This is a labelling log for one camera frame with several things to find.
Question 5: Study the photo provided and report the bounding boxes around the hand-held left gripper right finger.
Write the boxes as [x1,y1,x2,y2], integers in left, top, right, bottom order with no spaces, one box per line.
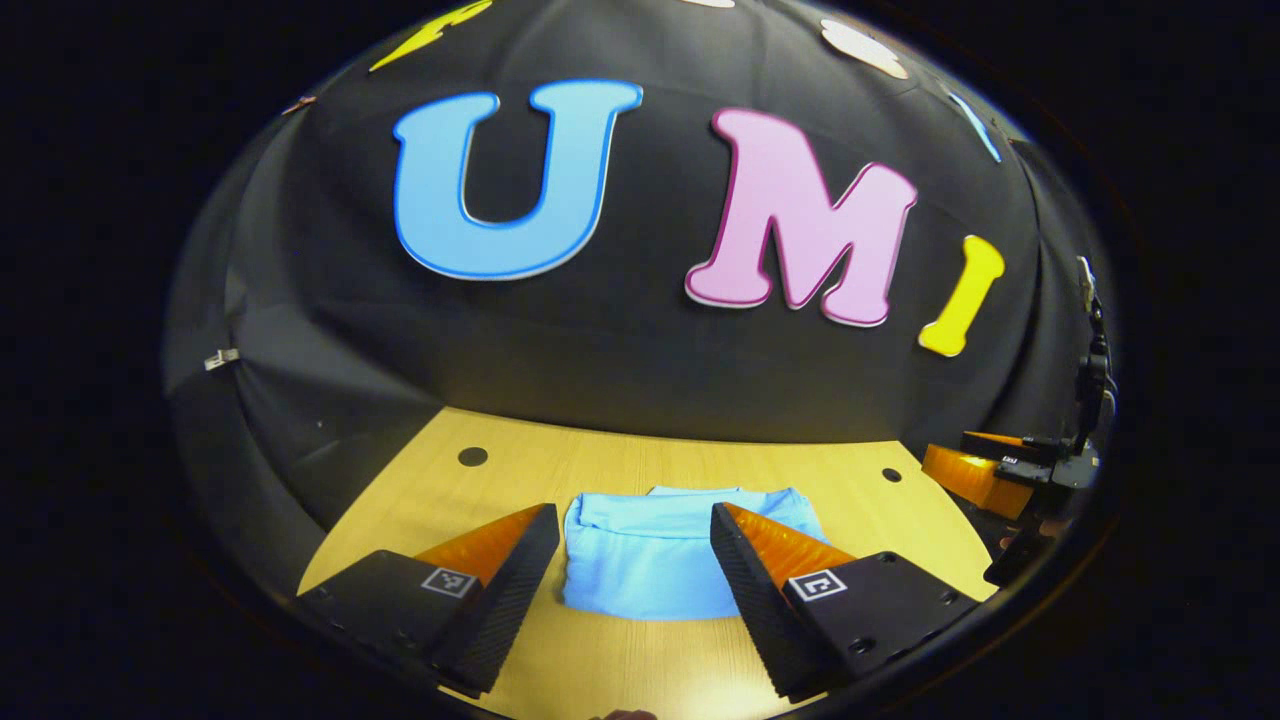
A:
[710,502,981,704]

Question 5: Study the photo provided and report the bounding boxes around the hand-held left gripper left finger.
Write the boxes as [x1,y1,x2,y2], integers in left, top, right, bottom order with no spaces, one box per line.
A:
[298,503,561,698]

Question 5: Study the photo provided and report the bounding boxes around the light blue polo T-shirt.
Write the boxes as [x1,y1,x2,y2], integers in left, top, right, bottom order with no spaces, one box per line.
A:
[562,486,831,622]

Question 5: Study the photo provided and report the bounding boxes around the black backdrop cloth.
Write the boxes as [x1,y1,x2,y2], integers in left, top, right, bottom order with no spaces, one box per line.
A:
[165,0,1111,601]

